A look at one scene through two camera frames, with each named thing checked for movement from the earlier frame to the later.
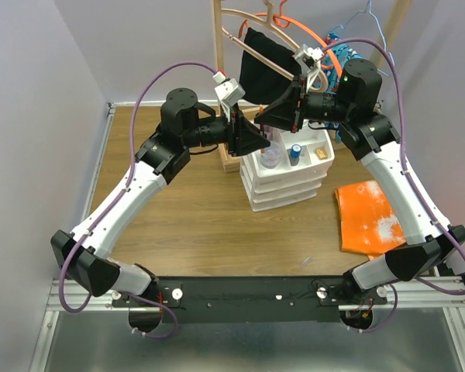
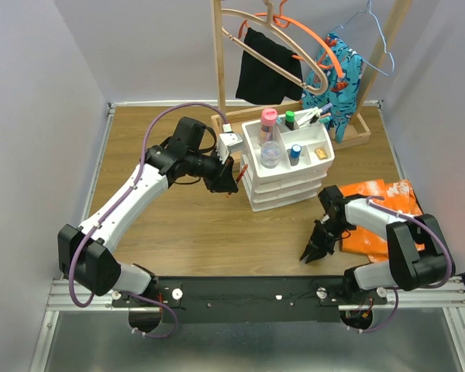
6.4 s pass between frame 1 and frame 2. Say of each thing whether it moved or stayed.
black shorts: stayed
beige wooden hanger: stayed
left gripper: moved
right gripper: moved
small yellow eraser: stayed
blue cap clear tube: stayed
